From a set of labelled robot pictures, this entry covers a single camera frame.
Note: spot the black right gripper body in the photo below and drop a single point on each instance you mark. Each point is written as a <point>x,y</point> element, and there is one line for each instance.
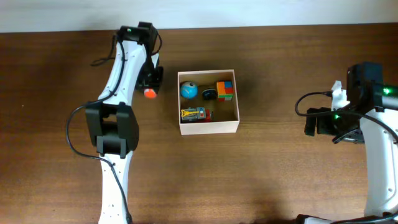
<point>310,122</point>

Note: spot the blue grey toy ball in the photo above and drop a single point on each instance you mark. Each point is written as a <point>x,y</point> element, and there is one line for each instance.
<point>188,90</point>

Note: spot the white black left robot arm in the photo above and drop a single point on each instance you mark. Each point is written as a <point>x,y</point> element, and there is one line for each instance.
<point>112,124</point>

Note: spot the multicoloured puzzle cube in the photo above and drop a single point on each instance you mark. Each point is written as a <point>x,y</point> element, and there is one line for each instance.
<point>224,90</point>

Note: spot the pink grey toy ball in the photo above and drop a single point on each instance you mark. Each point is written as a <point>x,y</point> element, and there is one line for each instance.
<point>150,93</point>

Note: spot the pink cardboard box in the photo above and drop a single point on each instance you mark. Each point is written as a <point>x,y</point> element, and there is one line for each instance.
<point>225,116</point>

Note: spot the red grey toy fire truck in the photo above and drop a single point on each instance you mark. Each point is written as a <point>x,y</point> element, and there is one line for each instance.
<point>195,115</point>

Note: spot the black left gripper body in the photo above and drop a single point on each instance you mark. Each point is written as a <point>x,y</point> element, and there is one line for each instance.
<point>150,79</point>

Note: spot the small black round container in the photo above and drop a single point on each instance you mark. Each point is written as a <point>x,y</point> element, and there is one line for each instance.
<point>209,94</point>

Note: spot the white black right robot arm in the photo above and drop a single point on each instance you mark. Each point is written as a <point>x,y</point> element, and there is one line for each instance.
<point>365,112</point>

